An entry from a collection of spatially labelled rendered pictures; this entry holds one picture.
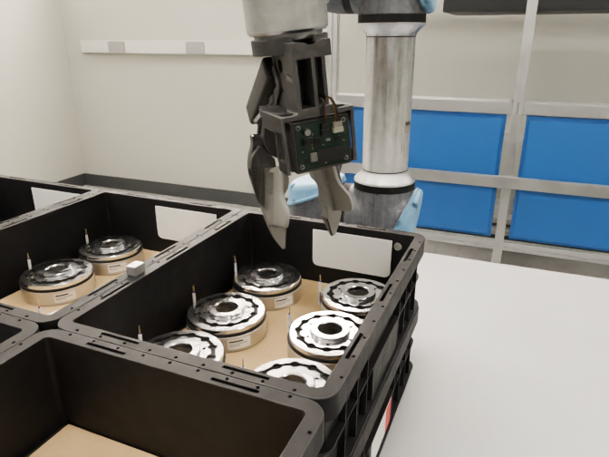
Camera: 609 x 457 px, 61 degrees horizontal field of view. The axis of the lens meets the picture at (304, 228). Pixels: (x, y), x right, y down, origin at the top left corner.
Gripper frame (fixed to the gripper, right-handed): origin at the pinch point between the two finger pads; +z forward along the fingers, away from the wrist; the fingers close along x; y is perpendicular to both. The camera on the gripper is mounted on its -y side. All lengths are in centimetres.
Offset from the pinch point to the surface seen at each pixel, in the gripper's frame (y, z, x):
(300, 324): -3.0, 13.9, -1.0
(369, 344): 12.5, 7.9, 0.7
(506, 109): -125, 27, 141
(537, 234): -111, 82, 150
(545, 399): 5.2, 34.1, 32.1
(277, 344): -4.3, 16.6, -4.0
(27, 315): -4.4, 3.4, -29.5
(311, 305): -12.0, 17.6, 3.9
